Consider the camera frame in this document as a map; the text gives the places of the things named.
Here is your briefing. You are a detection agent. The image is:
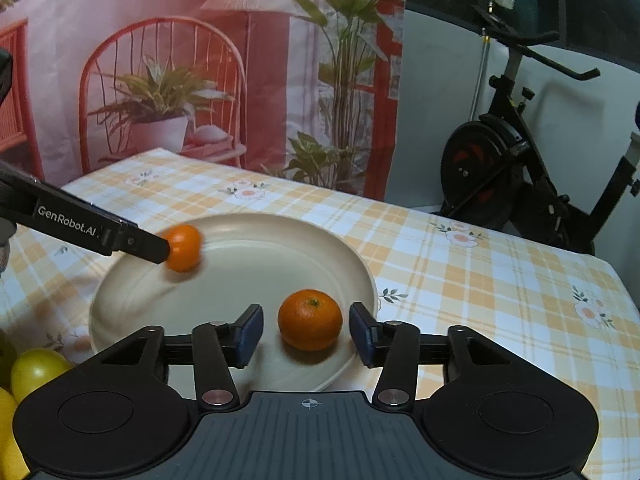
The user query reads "printed backdrop cloth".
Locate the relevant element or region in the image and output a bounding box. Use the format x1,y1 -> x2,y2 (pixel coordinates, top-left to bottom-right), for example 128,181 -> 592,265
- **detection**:
0,0 -> 407,198

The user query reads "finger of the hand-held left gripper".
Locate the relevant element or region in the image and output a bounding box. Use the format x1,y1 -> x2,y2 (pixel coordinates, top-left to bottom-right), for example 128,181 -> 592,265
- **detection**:
111,218 -> 172,265

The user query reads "yellow lemon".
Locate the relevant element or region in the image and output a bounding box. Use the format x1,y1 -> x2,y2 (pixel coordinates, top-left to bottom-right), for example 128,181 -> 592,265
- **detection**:
0,386 -> 31,480
10,349 -> 76,403

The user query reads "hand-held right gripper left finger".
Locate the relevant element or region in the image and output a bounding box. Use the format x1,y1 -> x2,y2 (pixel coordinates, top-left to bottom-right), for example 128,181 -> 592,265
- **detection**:
82,304 -> 264,413

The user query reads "metal pole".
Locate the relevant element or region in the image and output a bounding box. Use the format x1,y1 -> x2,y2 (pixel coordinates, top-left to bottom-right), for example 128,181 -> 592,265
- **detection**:
470,35 -> 491,123

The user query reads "cream round plate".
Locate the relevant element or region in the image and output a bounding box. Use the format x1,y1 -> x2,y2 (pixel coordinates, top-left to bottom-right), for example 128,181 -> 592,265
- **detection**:
88,212 -> 379,393

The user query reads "black exercise bike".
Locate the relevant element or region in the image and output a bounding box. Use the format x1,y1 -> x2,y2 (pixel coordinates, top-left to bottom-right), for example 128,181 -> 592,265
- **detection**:
437,2 -> 640,258

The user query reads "orange checked floral tablecloth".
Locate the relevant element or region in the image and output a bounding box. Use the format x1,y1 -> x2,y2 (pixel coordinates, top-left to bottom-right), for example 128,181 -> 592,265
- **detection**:
0,147 -> 640,480

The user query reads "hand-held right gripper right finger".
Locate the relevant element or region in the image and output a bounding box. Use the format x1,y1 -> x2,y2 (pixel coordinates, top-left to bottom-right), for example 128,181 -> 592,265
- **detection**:
349,301 -> 537,413

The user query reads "tangerine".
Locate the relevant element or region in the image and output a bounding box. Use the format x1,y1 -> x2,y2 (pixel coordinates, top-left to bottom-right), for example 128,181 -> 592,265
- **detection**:
277,288 -> 344,352
162,223 -> 203,273

